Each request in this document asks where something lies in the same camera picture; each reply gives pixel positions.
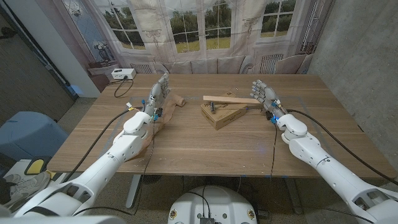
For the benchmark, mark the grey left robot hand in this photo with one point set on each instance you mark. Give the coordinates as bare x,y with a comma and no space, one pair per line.
157,93

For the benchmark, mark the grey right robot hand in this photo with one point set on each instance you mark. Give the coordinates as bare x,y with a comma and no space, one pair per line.
267,95

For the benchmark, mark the tan elastic arm wrap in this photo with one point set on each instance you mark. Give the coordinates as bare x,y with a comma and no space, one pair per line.
174,102

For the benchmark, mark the wooden clip hanger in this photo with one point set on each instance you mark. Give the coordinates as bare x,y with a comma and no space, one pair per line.
230,99

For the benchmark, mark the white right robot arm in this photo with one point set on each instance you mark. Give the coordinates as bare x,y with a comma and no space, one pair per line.
326,165

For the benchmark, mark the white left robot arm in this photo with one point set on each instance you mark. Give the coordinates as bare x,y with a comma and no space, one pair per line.
102,165

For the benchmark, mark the brown cardboard box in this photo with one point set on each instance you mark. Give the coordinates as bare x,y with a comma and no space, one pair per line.
224,116

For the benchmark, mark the white power strip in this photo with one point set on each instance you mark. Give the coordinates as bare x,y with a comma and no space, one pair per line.
122,73

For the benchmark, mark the printed window backdrop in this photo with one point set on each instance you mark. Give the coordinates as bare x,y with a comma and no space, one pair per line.
199,31

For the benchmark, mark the grey table leg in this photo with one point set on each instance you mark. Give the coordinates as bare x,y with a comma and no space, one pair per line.
294,196
133,193

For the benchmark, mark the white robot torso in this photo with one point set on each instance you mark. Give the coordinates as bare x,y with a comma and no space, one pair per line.
214,202

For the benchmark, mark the yellow and black object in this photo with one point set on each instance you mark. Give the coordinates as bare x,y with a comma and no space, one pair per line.
35,166

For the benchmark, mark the grey sneaker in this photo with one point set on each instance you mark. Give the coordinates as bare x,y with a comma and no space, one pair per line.
28,186

